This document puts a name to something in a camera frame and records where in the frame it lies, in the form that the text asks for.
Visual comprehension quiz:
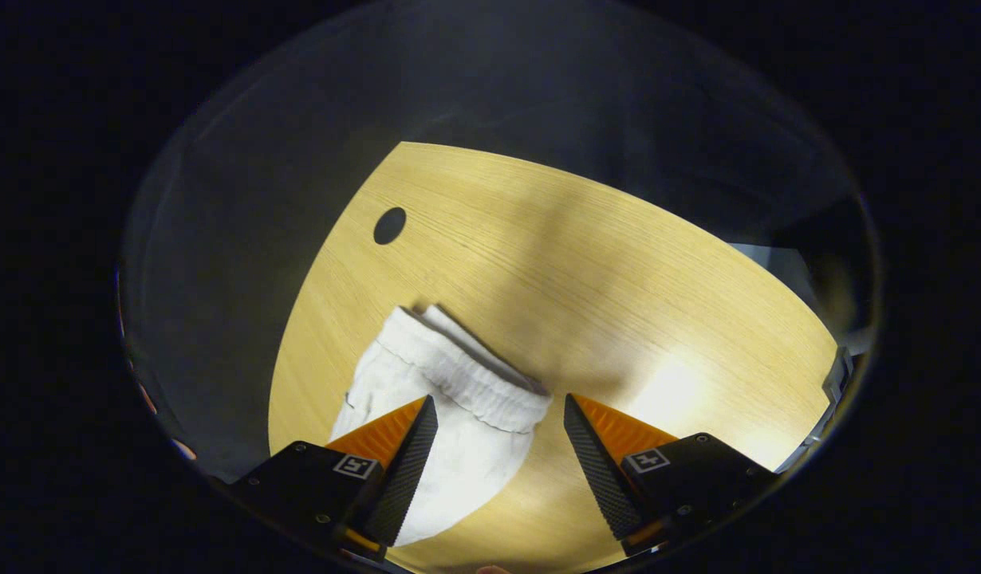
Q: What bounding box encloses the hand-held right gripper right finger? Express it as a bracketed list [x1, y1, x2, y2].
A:
[563, 393, 779, 557]

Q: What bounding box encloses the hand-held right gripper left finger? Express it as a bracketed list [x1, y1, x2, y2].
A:
[219, 395, 439, 564]

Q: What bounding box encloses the black block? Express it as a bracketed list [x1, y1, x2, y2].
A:
[824, 348, 855, 403]

